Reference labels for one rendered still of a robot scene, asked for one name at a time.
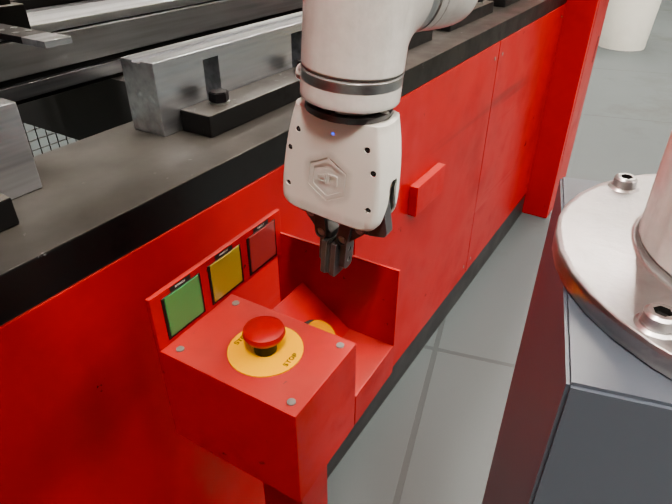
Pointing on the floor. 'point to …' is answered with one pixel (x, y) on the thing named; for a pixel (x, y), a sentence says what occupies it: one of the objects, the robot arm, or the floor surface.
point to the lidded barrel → (628, 24)
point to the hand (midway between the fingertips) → (336, 251)
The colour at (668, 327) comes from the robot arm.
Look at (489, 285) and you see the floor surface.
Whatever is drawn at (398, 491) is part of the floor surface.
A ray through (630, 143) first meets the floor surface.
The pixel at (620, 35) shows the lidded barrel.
